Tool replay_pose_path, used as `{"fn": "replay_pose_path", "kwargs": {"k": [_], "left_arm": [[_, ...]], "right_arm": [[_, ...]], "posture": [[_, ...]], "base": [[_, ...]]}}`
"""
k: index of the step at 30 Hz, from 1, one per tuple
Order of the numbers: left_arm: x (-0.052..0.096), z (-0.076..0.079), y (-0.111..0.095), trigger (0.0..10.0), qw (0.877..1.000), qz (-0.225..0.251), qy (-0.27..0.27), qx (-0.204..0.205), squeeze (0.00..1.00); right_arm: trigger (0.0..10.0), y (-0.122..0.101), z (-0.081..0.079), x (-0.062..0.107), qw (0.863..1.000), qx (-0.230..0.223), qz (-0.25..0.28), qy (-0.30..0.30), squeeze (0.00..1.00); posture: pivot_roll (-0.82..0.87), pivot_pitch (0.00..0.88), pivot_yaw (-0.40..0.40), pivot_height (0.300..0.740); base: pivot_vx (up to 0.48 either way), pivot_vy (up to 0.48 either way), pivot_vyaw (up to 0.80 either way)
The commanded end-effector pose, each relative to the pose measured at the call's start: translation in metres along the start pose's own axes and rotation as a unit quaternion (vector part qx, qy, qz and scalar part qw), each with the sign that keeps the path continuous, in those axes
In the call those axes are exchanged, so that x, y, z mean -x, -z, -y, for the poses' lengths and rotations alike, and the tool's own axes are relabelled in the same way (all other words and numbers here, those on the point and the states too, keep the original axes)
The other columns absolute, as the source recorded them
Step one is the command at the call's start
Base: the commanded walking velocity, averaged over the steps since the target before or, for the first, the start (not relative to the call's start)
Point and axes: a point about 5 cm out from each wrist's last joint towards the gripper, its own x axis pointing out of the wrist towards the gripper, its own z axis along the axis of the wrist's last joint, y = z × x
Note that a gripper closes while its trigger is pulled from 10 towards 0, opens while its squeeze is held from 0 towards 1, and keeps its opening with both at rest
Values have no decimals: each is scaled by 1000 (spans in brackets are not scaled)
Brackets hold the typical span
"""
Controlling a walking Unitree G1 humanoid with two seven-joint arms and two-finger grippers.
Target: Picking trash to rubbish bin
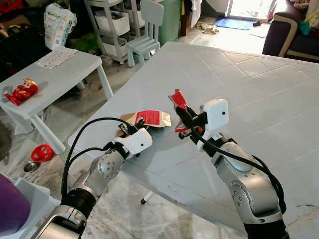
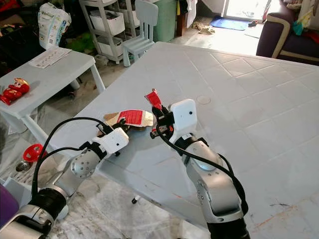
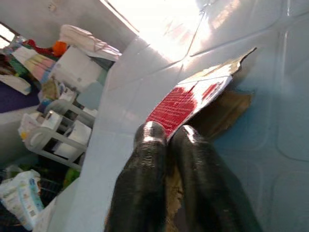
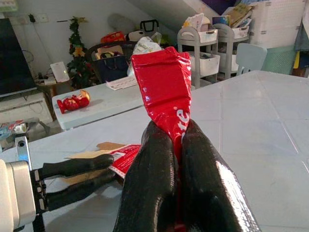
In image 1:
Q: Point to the white diaper pack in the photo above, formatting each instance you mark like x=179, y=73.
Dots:
x=60, y=27

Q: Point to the white hanging cloth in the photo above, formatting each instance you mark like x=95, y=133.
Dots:
x=197, y=12

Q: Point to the red toy figure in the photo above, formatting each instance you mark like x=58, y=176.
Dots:
x=22, y=92

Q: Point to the small red snack wrapper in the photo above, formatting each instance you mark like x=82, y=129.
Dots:
x=178, y=98

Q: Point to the red round toy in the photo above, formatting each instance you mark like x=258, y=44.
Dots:
x=35, y=155

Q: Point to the large white plastic table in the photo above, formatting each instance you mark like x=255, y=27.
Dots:
x=249, y=99

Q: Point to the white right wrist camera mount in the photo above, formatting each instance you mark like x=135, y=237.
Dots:
x=215, y=114

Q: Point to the printed paper sheet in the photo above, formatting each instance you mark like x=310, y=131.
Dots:
x=57, y=58

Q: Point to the crumpled beige cloth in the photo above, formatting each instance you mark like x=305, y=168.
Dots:
x=208, y=28

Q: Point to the small metal bowl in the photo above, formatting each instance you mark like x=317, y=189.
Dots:
x=31, y=167

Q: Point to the teal cloth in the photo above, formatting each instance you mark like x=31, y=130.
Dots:
x=305, y=27

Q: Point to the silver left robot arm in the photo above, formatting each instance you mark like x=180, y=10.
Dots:
x=107, y=167

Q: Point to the red and tan wrapper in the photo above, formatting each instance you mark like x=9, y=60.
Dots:
x=149, y=118

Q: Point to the grey storage trolley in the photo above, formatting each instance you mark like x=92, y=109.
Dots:
x=134, y=15
x=112, y=22

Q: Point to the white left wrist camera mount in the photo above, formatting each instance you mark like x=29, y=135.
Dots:
x=138, y=141

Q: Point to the green rubbish bin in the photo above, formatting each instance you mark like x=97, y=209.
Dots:
x=172, y=22

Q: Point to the pale child chair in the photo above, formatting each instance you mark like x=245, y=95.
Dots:
x=152, y=15

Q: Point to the small white plastic table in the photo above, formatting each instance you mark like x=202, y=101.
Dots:
x=60, y=79

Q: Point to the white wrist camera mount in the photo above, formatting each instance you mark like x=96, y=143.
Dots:
x=215, y=114
x=138, y=141

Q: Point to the white plastic stool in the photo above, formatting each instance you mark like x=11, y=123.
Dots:
x=42, y=204

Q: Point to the purple sofa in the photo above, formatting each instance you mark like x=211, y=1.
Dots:
x=276, y=40

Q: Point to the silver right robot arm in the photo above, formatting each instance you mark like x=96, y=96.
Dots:
x=249, y=194

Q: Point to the green toy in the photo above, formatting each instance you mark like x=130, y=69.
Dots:
x=87, y=44

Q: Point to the purple rounded object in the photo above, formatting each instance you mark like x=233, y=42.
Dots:
x=12, y=209

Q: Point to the blue door mat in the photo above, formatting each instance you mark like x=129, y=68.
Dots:
x=234, y=23

